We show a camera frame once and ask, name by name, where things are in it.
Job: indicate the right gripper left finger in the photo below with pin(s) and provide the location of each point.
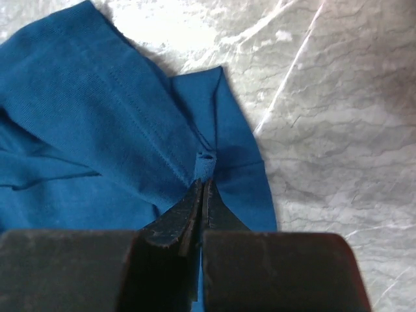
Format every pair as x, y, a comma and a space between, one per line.
153, 269

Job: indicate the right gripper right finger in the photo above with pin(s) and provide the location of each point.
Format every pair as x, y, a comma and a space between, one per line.
244, 270

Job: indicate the blue mickey t shirt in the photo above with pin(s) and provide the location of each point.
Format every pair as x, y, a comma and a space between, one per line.
95, 136

